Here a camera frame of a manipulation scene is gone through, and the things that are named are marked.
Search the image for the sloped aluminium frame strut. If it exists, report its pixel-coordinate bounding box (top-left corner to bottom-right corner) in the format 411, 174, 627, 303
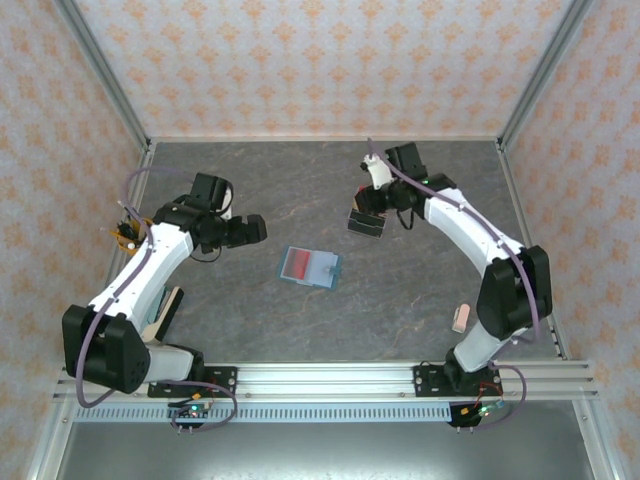
572, 399, 621, 480
27, 399, 76, 480

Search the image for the grey metal sheet panel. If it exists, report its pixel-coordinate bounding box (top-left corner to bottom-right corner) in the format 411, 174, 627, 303
54, 422, 591, 480

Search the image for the pink eraser white sleeve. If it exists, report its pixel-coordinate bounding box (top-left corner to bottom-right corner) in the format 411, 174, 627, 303
451, 303, 471, 334

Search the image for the short aluminium table rail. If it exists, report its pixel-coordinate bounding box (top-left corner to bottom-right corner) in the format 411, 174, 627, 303
147, 133, 504, 144

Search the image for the grey slotted cable duct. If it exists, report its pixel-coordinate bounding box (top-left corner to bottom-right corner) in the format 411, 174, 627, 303
73, 404, 454, 424

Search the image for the small lit circuit board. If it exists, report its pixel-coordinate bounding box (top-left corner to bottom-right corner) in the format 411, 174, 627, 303
462, 402, 504, 419
167, 404, 209, 419

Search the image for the aluminium frame post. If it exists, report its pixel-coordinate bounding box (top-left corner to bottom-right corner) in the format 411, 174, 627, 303
497, 0, 596, 151
52, 0, 154, 151

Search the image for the yellow pen cup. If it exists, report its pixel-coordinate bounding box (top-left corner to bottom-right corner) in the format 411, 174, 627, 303
110, 227, 149, 259

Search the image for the long aluminium table rail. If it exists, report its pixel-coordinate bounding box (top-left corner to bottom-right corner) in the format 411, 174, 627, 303
496, 141, 571, 361
79, 142, 159, 361

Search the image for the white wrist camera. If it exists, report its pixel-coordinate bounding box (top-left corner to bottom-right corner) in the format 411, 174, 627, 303
359, 153, 394, 191
219, 182, 235, 221

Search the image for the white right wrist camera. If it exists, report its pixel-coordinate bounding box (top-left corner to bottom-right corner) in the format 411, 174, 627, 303
359, 153, 394, 191

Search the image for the teal card holder wallet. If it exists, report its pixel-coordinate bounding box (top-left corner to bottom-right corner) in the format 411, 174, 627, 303
275, 244, 344, 290

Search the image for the wide aluminium mounting extrusion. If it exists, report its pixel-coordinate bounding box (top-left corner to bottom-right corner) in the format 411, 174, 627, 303
52, 362, 599, 401

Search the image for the red credit card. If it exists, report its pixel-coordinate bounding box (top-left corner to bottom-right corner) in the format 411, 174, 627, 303
283, 248, 315, 280

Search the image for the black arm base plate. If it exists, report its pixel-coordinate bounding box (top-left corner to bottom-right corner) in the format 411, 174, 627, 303
412, 364, 501, 399
147, 366, 240, 400

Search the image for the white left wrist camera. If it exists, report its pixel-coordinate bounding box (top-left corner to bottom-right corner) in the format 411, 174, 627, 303
219, 182, 235, 221

